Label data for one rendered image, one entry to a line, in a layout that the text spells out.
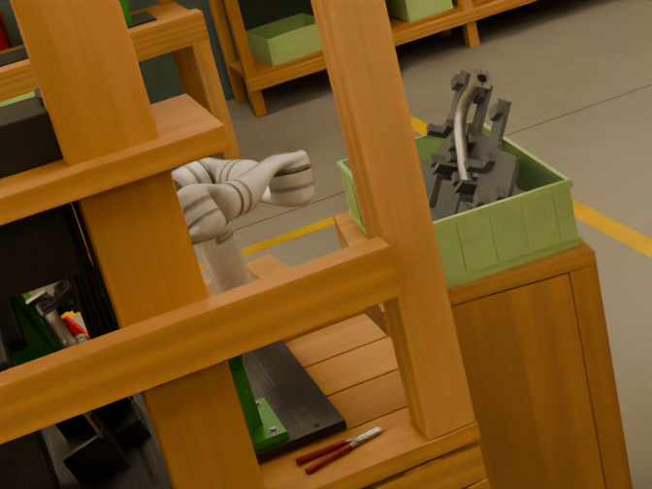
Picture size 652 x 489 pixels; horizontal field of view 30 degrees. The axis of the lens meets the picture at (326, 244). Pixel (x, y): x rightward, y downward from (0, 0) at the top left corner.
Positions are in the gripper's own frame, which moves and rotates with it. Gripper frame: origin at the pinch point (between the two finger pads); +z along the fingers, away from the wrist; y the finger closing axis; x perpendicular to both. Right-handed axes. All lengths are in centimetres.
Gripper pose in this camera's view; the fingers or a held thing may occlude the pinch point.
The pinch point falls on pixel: (50, 309)
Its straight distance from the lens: 221.0
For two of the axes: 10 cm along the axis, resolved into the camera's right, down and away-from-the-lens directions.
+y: -1.1, -3.6, -9.3
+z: -8.3, 5.5, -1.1
